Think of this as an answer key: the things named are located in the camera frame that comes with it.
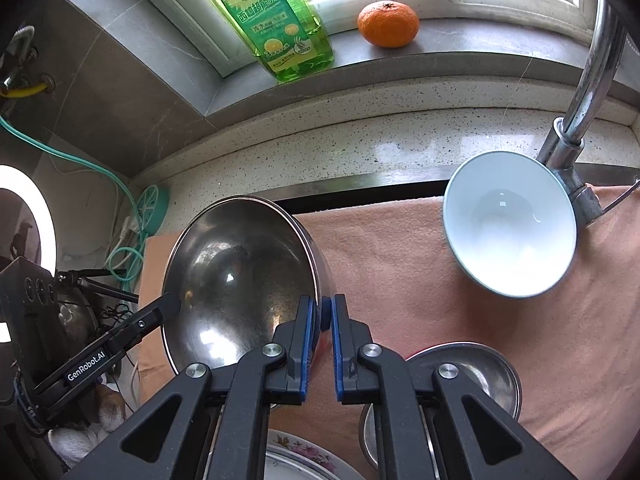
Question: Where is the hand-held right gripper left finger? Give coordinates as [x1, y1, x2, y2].
[65, 295, 317, 480]

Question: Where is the green dish soap bottle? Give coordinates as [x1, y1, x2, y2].
[194, 0, 335, 84]

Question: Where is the large pink floral plate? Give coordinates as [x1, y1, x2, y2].
[264, 429, 353, 480]

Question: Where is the green hose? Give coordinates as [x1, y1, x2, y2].
[0, 115, 168, 286]

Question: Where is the large steel bowl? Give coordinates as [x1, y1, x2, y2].
[160, 195, 337, 376]

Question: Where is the brown towel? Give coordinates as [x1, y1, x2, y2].
[137, 185, 640, 480]

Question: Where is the black tripod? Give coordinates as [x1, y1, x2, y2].
[55, 267, 139, 305]

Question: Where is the orange tangerine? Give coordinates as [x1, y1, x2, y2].
[357, 0, 420, 49]

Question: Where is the chrome kitchen faucet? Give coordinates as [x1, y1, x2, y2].
[535, 0, 640, 228]

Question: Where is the white ring light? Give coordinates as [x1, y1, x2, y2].
[0, 164, 57, 346]

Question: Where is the person's left hand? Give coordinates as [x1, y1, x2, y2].
[50, 385, 127, 463]

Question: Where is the light blue ceramic bowl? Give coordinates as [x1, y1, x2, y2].
[443, 152, 578, 299]

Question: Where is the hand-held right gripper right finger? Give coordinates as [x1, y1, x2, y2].
[330, 294, 576, 480]

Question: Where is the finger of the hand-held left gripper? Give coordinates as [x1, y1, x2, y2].
[107, 291, 182, 356]

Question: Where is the teal cable reel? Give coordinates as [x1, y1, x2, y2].
[135, 186, 170, 236]

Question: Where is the white power cord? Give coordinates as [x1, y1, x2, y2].
[106, 215, 147, 282]

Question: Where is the small red steel bowl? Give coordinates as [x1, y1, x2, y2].
[357, 342, 523, 480]

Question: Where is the yellow gas pipe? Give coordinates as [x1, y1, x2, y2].
[0, 75, 56, 99]

